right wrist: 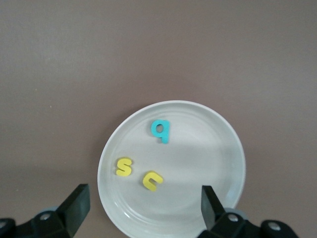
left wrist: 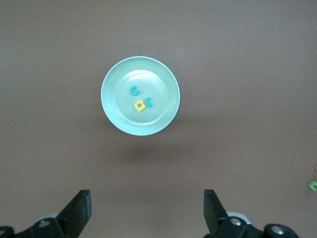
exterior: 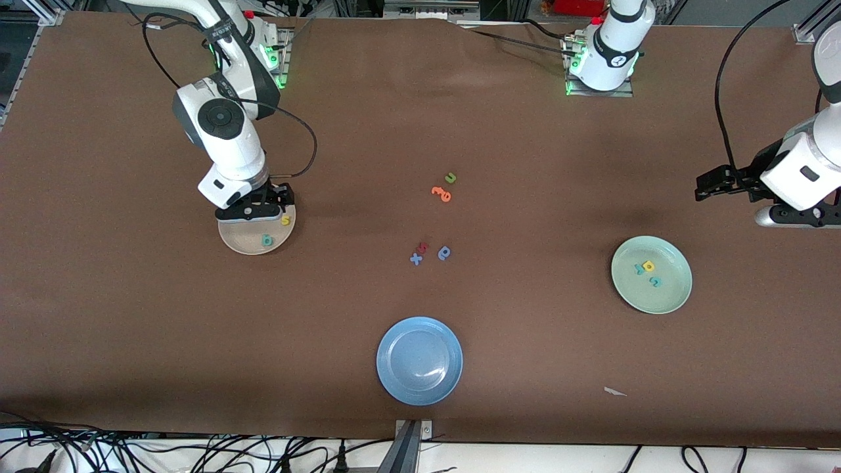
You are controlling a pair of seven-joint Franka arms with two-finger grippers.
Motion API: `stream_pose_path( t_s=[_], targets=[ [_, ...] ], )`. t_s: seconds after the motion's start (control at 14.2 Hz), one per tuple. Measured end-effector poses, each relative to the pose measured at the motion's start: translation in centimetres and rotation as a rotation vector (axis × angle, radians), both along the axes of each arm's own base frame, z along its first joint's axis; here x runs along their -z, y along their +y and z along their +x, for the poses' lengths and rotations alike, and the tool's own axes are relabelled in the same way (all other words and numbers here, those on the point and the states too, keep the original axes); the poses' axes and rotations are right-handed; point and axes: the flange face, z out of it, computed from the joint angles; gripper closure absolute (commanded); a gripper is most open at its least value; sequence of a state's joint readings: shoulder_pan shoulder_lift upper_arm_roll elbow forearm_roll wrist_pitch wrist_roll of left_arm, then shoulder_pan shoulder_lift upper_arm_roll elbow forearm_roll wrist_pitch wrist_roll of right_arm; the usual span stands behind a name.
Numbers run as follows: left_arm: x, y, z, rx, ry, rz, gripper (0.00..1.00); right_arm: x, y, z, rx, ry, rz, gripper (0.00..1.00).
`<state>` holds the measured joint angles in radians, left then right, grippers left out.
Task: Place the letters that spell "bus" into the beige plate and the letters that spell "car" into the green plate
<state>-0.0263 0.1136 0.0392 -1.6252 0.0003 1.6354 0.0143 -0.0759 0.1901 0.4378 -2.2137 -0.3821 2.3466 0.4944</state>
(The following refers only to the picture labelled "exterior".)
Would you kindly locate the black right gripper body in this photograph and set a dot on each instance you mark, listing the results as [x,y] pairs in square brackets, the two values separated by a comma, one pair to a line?
[278,195]

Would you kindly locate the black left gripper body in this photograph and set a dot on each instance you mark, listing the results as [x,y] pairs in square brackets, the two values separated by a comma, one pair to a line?
[748,177]

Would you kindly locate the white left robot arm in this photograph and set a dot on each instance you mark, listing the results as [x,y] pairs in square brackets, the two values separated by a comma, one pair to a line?
[614,52]

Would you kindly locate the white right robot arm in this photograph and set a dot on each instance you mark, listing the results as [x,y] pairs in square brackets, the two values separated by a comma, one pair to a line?
[230,151]

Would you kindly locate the beige brown plate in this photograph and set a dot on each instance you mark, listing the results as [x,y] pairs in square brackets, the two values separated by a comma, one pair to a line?
[246,240]

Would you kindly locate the pale green plate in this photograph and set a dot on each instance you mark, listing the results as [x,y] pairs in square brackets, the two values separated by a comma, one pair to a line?
[657,299]

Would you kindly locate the blue letter a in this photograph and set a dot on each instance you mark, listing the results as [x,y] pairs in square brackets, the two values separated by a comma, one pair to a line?
[444,254]

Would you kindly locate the brown paper table cover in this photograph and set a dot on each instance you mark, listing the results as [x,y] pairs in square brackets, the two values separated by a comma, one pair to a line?
[131,328]

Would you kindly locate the blue plate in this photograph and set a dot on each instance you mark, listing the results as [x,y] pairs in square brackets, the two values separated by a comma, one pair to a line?
[419,360]

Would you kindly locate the red box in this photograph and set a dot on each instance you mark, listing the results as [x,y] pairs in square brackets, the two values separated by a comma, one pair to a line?
[578,6]

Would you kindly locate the white paper scrap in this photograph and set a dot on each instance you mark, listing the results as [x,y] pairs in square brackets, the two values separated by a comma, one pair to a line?
[615,391]

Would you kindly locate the grey power strip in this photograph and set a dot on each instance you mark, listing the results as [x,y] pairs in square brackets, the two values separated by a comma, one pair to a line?
[430,10]

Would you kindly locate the aluminium profile beam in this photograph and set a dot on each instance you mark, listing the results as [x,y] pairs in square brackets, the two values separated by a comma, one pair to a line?
[406,447]

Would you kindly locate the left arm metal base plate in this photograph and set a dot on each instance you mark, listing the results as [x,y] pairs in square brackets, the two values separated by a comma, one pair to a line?
[624,94]

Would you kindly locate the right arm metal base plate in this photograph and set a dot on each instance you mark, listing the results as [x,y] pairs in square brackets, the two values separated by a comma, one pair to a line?
[285,66]

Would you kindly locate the aluminium frame corner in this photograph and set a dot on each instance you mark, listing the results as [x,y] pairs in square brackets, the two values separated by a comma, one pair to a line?
[49,14]
[805,31]

